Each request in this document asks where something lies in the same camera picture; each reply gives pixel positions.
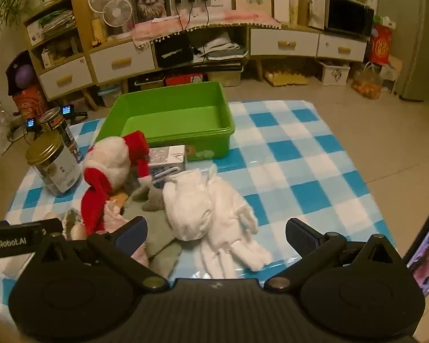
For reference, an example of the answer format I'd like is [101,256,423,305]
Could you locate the red box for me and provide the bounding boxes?
[165,73,204,87]

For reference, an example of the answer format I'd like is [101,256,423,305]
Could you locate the wall power outlets with chargers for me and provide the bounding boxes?
[171,0,224,8]

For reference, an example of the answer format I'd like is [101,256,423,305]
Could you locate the small white desk fan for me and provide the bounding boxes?
[103,0,134,38]

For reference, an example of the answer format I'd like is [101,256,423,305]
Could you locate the framed cat picture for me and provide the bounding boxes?
[129,0,172,25]

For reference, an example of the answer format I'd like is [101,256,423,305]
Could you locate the small grey printed box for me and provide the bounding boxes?
[148,145,188,186]

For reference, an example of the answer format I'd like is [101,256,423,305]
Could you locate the purple ball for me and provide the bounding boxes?
[16,65,36,89]

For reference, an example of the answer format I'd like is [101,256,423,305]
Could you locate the stack of papers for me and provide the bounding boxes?
[39,9,76,40]

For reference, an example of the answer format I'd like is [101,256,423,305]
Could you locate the grey refrigerator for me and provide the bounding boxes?
[375,0,429,102]

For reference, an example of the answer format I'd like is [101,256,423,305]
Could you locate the orange printed bag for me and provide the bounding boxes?
[12,87,52,120]

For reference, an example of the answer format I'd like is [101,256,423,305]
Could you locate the white plush cloth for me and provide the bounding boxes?
[162,164,272,279]

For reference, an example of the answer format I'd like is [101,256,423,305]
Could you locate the red gift bag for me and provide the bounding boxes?
[370,23,394,65]

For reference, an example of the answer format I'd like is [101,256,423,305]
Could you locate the white printed storage box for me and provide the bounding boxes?
[316,60,351,86]

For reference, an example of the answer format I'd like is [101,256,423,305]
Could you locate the pink tasselled cloth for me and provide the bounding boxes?
[133,11,282,49]

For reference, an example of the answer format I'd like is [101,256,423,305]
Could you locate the grey plush toy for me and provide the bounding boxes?
[123,179,183,279]

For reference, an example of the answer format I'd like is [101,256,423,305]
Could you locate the black microwave oven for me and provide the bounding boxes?
[323,0,375,40]

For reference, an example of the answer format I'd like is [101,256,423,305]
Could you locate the low wooden drawer cabinet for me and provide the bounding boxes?
[88,21,369,86]

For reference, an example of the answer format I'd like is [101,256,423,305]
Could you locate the action camera on handle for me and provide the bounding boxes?
[23,118,40,140]
[62,105,88,119]

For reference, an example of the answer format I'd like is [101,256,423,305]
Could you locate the blue white checkered tablecloth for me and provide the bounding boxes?
[0,100,394,343]

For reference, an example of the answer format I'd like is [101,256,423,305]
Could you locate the green plastic bin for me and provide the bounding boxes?
[104,81,235,161]

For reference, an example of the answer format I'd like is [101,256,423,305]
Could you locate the pile of folded clothes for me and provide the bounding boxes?
[195,32,249,61]

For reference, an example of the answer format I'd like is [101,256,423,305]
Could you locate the tin can with dark label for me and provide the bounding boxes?
[39,107,84,163]

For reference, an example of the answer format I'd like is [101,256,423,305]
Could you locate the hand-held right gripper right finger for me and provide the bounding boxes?
[264,217,404,292]

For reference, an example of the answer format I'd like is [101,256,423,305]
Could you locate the white plush with red hat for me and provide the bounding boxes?
[80,130,152,236]

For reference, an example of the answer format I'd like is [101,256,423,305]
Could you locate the rabbit doll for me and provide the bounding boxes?
[45,200,151,268]

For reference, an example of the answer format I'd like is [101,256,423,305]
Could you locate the black bag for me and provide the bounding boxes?
[154,35,194,68]

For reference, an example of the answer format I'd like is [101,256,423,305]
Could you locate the plastic bag of oranges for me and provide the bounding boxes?
[350,62,384,100]

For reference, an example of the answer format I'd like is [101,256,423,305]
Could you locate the egg carton tray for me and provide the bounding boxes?
[265,68,310,87]

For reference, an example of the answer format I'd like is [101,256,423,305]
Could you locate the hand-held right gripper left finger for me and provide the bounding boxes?
[34,216,168,291]

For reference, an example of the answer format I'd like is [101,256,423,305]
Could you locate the blue lidded plastic box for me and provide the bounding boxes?
[98,86,124,108]

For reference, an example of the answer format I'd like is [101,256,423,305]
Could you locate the tall wooden shelf cabinet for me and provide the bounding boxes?
[23,0,95,102]

